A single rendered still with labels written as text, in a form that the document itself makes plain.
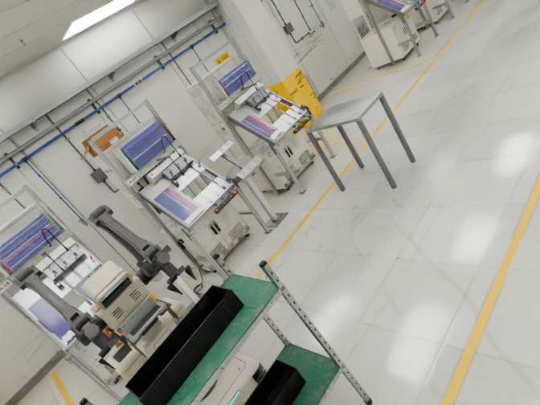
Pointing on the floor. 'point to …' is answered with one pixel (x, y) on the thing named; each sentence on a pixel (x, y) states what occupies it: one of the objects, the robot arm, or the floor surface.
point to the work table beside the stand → (344, 116)
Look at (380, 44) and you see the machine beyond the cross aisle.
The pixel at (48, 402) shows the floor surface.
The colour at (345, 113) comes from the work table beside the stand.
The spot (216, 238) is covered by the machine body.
